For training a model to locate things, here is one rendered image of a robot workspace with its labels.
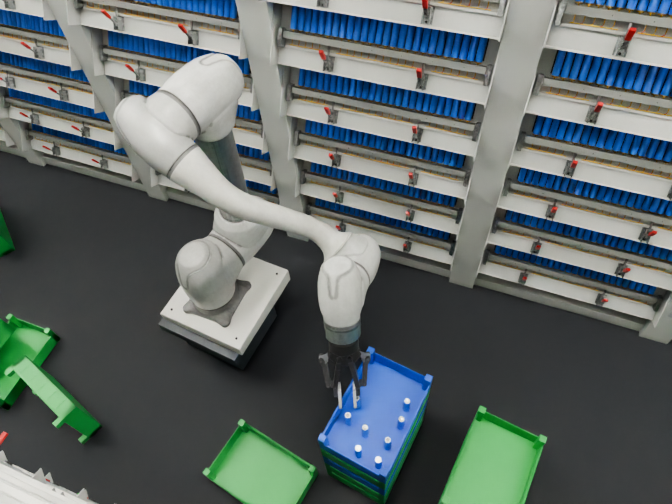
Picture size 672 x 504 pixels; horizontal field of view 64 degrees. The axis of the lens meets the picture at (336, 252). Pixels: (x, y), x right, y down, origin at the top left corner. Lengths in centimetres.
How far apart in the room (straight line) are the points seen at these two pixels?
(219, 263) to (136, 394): 66
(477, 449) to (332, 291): 77
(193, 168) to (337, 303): 44
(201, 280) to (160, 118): 60
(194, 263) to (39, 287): 101
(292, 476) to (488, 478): 61
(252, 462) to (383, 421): 53
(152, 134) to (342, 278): 51
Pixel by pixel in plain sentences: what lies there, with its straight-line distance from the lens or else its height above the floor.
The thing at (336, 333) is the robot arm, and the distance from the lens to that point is 129.
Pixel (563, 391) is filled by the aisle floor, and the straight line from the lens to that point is 207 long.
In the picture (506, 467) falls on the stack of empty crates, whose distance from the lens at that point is 176.
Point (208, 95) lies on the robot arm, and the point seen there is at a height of 106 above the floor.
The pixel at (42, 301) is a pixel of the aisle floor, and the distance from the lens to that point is 250.
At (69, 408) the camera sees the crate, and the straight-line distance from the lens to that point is 197.
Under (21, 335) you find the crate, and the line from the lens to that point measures 245.
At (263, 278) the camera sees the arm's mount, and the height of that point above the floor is 25.
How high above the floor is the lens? 184
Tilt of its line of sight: 55 degrees down
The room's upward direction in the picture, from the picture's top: 6 degrees counter-clockwise
